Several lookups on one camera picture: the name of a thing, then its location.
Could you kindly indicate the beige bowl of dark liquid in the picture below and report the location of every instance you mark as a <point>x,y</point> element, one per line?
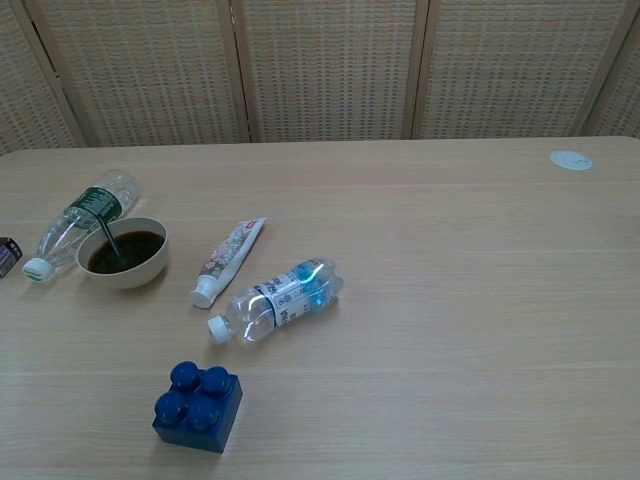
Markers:
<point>131,278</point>

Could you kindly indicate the clear bottle green label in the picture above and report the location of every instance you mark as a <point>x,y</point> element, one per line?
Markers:
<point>95,202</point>

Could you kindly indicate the black plastic spoon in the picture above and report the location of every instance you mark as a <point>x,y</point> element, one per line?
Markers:
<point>111,240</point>

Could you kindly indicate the white round grommet cover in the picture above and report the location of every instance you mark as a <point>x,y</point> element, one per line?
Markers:
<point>570,160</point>

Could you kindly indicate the woven wooden folding screen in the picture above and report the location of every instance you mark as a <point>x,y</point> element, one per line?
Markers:
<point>325,70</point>

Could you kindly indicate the clear bottle blue white label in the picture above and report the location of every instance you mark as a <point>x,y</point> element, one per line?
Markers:
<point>280,300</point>

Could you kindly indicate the blue building block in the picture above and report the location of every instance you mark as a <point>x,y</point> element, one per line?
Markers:
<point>200,425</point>

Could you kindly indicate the small black box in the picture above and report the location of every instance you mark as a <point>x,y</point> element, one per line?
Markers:
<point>7,255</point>

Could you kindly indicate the floral toothpaste tube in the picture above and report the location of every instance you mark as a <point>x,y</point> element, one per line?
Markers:
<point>225,252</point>

